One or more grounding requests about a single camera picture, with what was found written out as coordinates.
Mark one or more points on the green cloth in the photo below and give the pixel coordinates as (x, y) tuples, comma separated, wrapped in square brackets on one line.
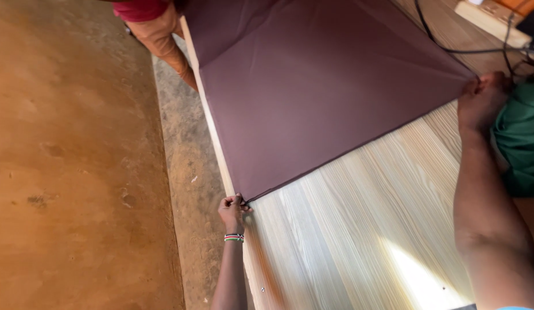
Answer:
[(522, 137)]

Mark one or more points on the person's right hand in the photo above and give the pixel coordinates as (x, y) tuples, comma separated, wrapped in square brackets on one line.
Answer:
[(480, 105)]

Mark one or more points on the person's right fingers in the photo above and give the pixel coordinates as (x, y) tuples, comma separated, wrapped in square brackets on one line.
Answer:
[(486, 82)]

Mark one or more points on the person's left hand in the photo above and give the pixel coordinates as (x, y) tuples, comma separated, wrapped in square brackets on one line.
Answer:
[(231, 213)]

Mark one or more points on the maroon fabric sheet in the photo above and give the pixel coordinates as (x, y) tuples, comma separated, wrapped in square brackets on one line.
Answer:
[(310, 90)]

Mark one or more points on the white sewing machine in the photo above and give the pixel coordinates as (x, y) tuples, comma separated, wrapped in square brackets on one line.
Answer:
[(497, 21)]

